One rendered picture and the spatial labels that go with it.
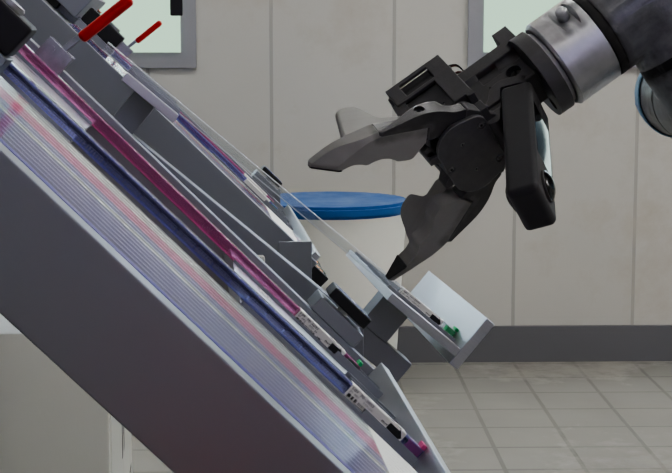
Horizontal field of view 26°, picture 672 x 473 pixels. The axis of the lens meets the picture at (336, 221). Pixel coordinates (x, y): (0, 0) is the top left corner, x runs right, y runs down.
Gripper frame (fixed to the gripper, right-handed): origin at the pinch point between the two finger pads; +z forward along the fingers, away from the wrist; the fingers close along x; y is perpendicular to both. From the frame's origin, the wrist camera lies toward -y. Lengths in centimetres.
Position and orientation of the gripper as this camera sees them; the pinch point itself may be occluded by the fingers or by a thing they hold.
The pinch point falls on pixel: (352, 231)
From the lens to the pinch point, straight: 113.1
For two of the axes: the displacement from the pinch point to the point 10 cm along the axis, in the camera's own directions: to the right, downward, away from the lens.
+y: -4.0, -5.6, 7.3
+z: -8.1, 5.8, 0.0
